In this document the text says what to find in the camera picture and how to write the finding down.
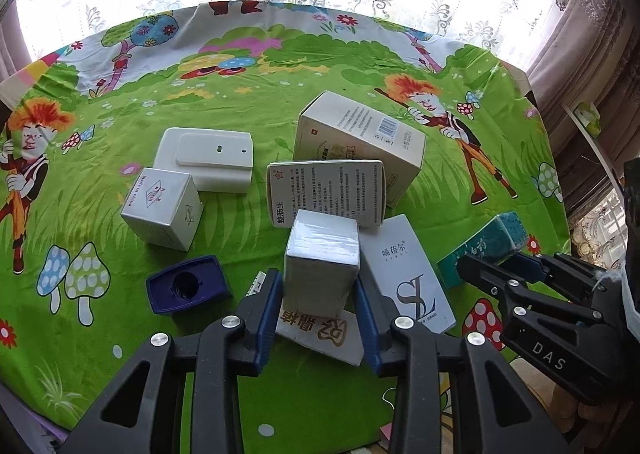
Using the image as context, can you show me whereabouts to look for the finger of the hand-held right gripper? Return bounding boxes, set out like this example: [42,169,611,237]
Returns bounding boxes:
[459,253,532,315]
[510,252,597,295]

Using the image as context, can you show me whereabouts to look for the white cube box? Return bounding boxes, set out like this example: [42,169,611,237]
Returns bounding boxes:
[283,208,361,317]

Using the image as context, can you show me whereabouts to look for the green packet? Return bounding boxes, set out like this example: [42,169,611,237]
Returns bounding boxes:
[572,101,602,138]

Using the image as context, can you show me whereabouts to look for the large cream box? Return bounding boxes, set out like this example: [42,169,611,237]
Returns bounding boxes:
[292,90,427,223]

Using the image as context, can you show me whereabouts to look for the white box grey letters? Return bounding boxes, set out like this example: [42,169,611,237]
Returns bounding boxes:
[359,214,457,335]

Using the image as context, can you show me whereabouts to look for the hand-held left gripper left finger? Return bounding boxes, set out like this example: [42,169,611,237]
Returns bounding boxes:
[57,268,284,454]

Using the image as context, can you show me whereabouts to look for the green cartoon print cloth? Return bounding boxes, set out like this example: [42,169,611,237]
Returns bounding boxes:
[0,1,573,447]

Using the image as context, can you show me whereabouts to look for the wall shelf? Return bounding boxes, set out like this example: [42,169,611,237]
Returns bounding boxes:
[560,98,640,185]

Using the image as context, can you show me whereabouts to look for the pink curtain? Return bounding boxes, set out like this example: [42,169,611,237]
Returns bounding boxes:
[520,0,640,175]
[0,0,31,84]

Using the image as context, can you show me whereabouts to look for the green box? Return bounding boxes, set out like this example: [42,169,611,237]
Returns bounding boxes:
[436,212,529,289]

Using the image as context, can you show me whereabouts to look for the white plastic adapter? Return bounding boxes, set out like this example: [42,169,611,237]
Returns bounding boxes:
[152,127,254,194]

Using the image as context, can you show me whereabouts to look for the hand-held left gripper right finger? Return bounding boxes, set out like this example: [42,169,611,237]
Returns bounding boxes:
[354,278,571,454]

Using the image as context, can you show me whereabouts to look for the white box dense text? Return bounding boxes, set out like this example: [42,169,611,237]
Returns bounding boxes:
[267,160,385,231]

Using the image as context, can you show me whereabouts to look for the white box diamond logo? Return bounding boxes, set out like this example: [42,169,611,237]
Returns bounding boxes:
[120,167,204,253]

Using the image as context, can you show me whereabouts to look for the blue plastic holder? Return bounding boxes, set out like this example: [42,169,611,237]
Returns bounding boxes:
[146,254,232,316]

